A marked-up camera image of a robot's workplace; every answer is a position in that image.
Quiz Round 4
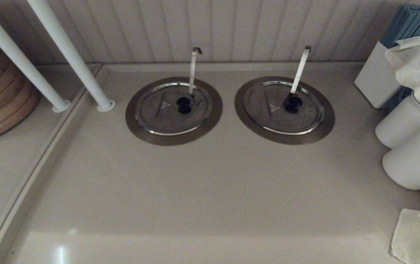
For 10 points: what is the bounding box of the hinged steel lid black knob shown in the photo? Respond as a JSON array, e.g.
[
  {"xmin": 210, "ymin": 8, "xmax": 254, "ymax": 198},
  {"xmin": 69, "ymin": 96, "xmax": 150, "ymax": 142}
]
[
  {"xmin": 135, "ymin": 81, "xmax": 213, "ymax": 136},
  {"xmin": 243, "ymin": 81, "xmax": 325, "ymax": 136}
]

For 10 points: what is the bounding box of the steel ladle hooked handle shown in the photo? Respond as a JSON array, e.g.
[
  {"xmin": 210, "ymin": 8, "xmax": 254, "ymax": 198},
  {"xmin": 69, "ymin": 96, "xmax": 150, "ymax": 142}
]
[
  {"xmin": 189, "ymin": 47, "xmax": 203, "ymax": 96},
  {"xmin": 290, "ymin": 45, "xmax": 312, "ymax": 96}
]

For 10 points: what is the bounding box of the white metal support pole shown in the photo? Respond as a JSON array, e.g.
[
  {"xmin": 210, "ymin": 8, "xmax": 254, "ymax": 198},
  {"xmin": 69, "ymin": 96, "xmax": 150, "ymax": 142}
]
[
  {"xmin": 0, "ymin": 0, "xmax": 71, "ymax": 113},
  {"xmin": 27, "ymin": 0, "xmax": 116, "ymax": 113}
]

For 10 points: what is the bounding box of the white box holder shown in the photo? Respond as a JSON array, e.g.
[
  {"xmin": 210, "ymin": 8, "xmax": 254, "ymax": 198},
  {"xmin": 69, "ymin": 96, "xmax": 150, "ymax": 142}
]
[{"xmin": 354, "ymin": 40, "xmax": 405, "ymax": 109}]

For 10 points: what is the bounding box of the white cylindrical container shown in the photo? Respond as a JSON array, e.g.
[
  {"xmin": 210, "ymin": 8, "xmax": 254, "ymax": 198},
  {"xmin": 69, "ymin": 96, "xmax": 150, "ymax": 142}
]
[
  {"xmin": 382, "ymin": 125, "xmax": 420, "ymax": 190},
  {"xmin": 375, "ymin": 92, "xmax": 420, "ymax": 149}
]

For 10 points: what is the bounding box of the white woven cloth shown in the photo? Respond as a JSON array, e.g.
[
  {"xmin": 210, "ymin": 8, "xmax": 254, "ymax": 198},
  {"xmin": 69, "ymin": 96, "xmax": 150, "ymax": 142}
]
[{"xmin": 385, "ymin": 35, "xmax": 420, "ymax": 264}]

